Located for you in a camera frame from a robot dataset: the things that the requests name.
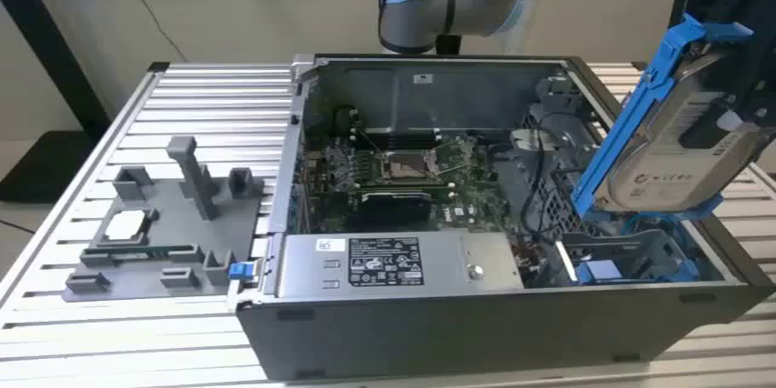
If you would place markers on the grey perforated drive cage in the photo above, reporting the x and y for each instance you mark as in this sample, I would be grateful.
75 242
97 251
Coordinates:
515 188

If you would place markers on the green motherboard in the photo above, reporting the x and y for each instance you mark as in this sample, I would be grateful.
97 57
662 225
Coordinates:
479 197

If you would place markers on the black graphics card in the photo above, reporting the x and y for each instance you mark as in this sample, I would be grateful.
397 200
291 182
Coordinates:
394 211

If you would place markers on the black RAM slot bank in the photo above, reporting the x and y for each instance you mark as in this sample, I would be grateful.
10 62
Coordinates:
398 138

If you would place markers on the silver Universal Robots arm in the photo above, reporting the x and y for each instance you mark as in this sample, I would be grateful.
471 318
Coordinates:
425 20

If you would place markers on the silver power supply unit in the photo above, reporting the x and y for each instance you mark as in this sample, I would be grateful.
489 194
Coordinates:
437 265

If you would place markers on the grey parts rack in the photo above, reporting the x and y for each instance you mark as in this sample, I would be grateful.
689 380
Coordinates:
177 233

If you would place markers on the black open PC case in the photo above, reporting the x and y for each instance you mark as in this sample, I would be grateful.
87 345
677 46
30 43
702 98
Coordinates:
425 338

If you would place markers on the silver CPU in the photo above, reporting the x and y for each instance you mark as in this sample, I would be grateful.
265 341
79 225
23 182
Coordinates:
126 225

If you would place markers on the blue case latch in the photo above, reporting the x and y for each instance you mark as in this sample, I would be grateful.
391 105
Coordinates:
241 270

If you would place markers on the thin metal locking lever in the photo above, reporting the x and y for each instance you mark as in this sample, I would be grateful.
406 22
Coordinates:
369 139

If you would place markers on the black stand with base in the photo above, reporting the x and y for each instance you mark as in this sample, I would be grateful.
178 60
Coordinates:
43 165

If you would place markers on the hard disk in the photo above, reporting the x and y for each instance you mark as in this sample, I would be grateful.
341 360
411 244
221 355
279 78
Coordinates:
655 170

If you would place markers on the blue carrier in bay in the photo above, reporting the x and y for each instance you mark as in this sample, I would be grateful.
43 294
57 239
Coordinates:
598 270

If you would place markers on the green RAM stick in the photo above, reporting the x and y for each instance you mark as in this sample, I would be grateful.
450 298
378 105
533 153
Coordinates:
158 251

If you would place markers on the CPU socket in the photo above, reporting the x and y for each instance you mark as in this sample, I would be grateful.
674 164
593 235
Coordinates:
403 167

